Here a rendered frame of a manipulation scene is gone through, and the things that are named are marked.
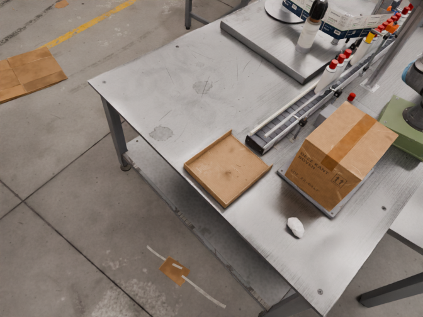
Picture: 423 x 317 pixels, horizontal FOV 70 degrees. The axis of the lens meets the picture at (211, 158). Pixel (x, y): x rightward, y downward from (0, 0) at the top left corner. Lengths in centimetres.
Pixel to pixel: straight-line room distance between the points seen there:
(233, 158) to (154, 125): 41
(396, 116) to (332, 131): 63
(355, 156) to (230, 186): 50
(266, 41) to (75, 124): 160
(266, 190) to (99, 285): 120
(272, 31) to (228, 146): 92
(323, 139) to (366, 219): 44
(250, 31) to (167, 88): 69
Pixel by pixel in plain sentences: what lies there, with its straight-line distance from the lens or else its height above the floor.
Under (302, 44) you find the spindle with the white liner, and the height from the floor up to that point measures 93.
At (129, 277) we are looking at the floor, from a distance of 204.
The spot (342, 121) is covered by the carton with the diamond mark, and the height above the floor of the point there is 112.
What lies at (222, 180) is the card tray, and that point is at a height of 83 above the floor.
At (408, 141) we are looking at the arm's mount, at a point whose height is 90.
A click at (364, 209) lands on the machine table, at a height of 83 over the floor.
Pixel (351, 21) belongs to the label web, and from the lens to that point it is 209.
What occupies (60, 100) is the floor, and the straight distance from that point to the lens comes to 290.
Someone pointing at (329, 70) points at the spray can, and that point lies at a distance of 164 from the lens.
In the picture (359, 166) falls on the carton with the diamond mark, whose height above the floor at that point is 112.
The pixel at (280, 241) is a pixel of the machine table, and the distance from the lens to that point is 126.
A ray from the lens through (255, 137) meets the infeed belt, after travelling 143.
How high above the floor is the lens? 197
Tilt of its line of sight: 56 degrees down
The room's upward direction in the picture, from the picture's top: 10 degrees clockwise
